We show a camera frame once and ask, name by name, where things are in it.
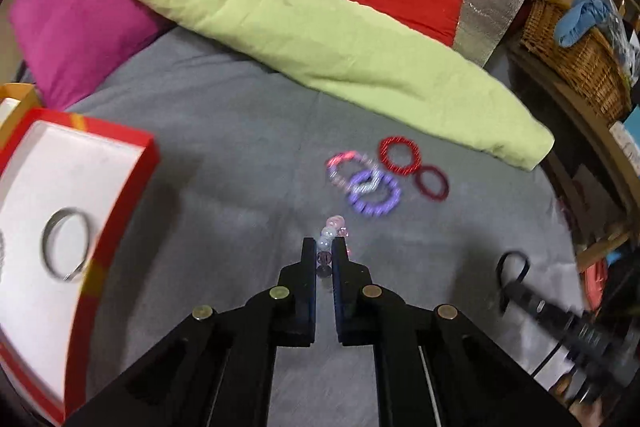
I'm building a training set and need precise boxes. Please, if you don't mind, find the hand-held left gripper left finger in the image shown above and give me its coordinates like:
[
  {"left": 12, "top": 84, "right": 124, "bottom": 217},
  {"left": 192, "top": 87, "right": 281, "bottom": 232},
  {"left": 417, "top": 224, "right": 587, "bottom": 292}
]
[{"left": 65, "top": 237, "right": 321, "bottom": 427}]

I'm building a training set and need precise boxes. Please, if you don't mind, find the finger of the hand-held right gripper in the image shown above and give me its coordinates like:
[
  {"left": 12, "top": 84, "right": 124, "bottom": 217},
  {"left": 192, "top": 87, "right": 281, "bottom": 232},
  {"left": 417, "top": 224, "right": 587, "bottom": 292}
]
[{"left": 497, "top": 279, "right": 566, "bottom": 328}]

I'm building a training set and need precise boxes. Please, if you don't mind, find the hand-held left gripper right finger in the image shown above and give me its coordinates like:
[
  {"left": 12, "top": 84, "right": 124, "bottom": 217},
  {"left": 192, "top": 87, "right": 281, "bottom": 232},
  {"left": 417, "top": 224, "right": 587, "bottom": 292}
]
[{"left": 331, "top": 238, "right": 587, "bottom": 427}]

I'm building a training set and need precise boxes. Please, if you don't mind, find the black hair tie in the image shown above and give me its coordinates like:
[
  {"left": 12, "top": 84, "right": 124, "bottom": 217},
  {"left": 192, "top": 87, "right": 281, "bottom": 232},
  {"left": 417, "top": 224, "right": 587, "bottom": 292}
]
[{"left": 496, "top": 251, "right": 531, "bottom": 310}]

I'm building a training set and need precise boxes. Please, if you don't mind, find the white pearl bead bracelet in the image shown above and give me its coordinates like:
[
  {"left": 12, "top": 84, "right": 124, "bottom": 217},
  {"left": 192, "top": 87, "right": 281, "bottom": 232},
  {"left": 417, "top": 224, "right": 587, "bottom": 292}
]
[{"left": 316, "top": 216, "right": 351, "bottom": 280}]

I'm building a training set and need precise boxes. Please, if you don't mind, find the purple bead bracelet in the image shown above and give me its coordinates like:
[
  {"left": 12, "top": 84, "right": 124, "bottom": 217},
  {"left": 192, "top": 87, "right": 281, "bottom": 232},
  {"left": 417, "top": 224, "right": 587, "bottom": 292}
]
[{"left": 347, "top": 172, "right": 402, "bottom": 218}]

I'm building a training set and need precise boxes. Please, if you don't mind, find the pink and white bead bracelet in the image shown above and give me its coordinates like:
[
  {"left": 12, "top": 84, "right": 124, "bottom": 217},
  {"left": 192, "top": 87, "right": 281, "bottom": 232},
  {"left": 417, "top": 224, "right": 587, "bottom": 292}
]
[{"left": 325, "top": 151, "right": 383, "bottom": 192}]

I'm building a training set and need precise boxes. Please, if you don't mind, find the dark red bangle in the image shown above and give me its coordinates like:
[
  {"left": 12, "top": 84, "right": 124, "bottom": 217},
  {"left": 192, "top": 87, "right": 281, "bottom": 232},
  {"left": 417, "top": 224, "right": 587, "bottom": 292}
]
[{"left": 412, "top": 164, "right": 449, "bottom": 200}]

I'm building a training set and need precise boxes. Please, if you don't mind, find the red bead bracelet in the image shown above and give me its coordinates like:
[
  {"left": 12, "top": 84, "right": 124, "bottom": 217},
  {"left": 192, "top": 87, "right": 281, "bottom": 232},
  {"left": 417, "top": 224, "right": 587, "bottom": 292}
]
[{"left": 377, "top": 136, "right": 425, "bottom": 175}]

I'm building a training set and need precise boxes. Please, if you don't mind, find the silver metal bangle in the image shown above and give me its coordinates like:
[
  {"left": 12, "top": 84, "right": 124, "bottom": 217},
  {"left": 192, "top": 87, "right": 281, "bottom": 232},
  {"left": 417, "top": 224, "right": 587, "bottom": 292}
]
[{"left": 41, "top": 208, "right": 93, "bottom": 282}]

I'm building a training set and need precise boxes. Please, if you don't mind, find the red cardboard box white inside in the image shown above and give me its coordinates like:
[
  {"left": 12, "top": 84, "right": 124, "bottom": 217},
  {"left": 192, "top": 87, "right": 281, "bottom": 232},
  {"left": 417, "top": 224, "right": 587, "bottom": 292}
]
[{"left": 0, "top": 107, "right": 160, "bottom": 425}]

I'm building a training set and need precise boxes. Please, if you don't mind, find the red plastic object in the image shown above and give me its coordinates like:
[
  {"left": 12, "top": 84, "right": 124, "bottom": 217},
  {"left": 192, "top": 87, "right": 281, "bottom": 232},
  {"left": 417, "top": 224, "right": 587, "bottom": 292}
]
[{"left": 582, "top": 257, "right": 608, "bottom": 313}]

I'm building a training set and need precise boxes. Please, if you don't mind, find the wooden side shelf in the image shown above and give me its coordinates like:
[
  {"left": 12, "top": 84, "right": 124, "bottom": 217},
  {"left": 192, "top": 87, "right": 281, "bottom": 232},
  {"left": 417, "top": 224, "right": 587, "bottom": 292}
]
[{"left": 505, "top": 42, "right": 640, "bottom": 258}]

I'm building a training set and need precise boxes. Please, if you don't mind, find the teal and white card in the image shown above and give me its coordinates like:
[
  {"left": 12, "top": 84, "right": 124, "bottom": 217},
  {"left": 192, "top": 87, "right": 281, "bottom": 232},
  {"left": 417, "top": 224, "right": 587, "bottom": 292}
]
[{"left": 609, "top": 104, "right": 640, "bottom": 172}]

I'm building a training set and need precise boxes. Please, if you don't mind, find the wicker basket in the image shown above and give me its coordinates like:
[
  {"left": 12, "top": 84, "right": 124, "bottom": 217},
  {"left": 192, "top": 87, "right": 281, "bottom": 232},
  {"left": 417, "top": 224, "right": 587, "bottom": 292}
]
[{"left": 520, "top": 0, "right": 633, "bottom": 122}]

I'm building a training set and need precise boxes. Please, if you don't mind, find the light green folded blanket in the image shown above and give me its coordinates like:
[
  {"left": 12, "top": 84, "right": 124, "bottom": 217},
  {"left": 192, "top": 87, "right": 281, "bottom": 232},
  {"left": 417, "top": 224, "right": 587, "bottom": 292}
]
[{"left": 111, "top": 0, "right": 555, "bottom": 172}]

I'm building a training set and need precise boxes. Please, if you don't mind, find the blue cloth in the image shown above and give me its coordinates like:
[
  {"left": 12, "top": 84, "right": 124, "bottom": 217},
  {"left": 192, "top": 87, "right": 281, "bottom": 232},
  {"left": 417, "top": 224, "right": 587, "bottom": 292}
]
[{"left": 556, "top": 0, "right": 613, "bottom": 48}]

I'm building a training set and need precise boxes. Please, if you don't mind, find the orange cardboard box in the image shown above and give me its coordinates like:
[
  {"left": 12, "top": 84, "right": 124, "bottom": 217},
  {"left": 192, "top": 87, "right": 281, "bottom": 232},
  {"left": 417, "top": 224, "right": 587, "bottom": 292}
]
[{"left": 0, "top": 83, "right": 41, "bottom": 128}]

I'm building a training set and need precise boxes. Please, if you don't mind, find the magenta pillow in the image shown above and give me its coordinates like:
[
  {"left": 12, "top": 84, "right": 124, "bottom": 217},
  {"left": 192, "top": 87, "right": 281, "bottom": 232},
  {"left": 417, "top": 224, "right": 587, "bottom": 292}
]
[{"left": 9, "top": 0, "right": 171, "bottom": 110}]

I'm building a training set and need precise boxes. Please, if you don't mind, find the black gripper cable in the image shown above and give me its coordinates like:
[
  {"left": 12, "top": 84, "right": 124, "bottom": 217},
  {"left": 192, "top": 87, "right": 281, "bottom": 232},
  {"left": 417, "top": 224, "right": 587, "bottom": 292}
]
[{"left": 530, "top": 342, "right": 566, "bottom": 380}]

